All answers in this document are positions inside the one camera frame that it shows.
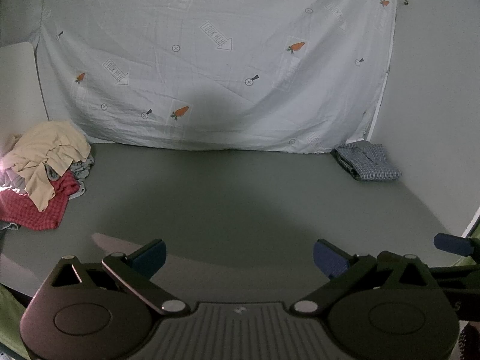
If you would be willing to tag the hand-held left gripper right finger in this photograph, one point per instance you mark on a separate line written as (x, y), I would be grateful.
(330, 259)

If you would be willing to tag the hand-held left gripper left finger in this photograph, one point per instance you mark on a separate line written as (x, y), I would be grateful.
(150, 258)

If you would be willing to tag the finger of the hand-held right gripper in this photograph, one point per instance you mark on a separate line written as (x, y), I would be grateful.
(459, 278)
(453, 244)

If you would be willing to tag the beige long sleeve shirt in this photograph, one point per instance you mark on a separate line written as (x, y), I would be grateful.
(45, 150)

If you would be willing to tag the person's right hand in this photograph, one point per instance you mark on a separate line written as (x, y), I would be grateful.
(470, 343)

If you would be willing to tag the green cloth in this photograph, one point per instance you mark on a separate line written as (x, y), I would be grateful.
(9, 318)
(475, 232)

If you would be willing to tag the blue plaid folded shirt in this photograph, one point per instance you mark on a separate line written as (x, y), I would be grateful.
(369, 163)

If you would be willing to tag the grey crumpled cloth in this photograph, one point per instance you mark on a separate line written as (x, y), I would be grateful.
(82, 168)

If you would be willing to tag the pale pink cloth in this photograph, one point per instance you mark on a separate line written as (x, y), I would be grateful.
(9, 176)

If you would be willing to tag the white carrot print sheet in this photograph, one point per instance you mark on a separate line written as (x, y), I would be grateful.
(225, 63)

